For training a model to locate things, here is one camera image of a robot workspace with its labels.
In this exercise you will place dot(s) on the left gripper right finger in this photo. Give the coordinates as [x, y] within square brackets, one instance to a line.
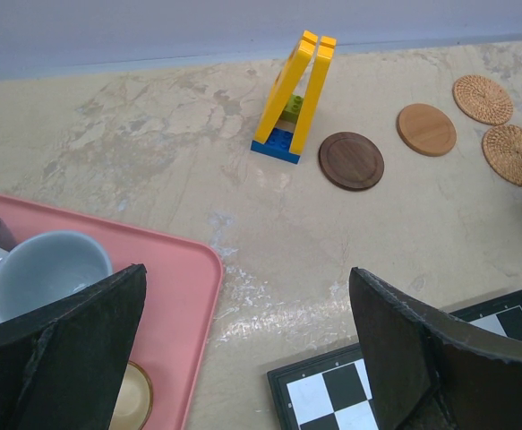
[430, 370]

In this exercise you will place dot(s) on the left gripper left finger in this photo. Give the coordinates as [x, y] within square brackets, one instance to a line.
[62, 365]

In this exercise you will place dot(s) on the woven rattan coaster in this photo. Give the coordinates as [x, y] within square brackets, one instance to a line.
[482, 99]
[502, 149]

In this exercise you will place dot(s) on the light wooden coaster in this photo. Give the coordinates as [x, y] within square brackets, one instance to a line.
[426, 130]

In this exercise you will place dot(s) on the dark wooden coaster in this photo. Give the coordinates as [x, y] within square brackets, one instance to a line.
[351, 161]

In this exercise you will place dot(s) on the orange cup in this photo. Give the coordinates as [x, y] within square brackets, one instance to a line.
[135, 400]

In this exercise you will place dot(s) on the light blue cup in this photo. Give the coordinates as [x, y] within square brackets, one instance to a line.
[49, 267]

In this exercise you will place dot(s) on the black white chessboard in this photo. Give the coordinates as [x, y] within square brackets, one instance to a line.
[332, 391]

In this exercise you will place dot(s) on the pink plastic tray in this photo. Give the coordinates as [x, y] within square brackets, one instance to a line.
[183, 281]

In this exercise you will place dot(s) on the yellow blue block structure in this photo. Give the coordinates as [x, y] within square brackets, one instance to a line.
[287, 117]

